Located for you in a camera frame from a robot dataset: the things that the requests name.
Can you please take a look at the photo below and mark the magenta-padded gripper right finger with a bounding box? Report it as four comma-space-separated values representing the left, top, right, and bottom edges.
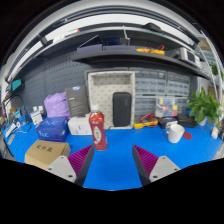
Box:
131, 144, 182, 187

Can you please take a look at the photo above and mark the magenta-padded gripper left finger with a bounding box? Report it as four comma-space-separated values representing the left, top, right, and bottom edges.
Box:
45, 144, 96, 187

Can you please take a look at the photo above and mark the red drink bottle white cap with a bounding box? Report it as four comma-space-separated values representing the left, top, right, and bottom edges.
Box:
88, 104, 108, 152

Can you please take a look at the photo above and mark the brown cardboard box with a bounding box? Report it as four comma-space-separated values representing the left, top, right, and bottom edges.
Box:
24, 139, 72, 170

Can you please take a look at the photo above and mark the white ceramic mug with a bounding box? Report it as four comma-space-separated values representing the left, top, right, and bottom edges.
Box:
165, 123, 185, 144

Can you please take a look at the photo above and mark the flat round red coaster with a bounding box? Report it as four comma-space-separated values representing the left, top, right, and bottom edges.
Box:
182, 131, 193, 141

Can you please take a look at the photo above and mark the blue carton box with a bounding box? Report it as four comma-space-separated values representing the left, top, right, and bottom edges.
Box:
35, 116, 70, 143

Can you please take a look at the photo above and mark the white carton box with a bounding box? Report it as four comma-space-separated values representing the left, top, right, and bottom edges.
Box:
67, 114, 93, 136

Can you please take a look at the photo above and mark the black box with white label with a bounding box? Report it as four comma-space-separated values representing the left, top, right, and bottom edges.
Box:
157, 115, 179, 130

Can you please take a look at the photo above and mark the plain black box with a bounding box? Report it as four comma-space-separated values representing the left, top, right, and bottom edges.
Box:
176, 114, 198, 129

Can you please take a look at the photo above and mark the clear organizer with colourful parts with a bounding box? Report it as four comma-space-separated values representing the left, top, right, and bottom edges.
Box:
154, 96, 179, 118

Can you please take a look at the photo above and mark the white power adapter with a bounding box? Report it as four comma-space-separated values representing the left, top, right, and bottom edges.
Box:
211, 126, 220, 140

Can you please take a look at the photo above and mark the purple plastic bag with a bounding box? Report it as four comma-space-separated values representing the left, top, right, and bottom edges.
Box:
43, 92, 71, 119

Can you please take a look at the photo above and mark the grey small-parts drawer cabinet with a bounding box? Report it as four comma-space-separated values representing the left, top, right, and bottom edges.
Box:
178, 96, 191, 116
134, 68, 168, 97
165, 70, 192, 98
134, 95, 158, 123

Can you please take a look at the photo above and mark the dark grey flat box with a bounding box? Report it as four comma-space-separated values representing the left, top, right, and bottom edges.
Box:
65, 85, 90, 118

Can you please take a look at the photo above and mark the black speaker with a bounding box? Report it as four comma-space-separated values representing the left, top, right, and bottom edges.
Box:
112, 91, 133, 128

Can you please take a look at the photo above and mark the green potted plant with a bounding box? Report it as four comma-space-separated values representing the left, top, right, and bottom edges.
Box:
185, 87, 223, 128

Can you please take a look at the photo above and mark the white metal shelf rack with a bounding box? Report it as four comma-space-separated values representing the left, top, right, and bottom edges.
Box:
199, 33, 224, 101

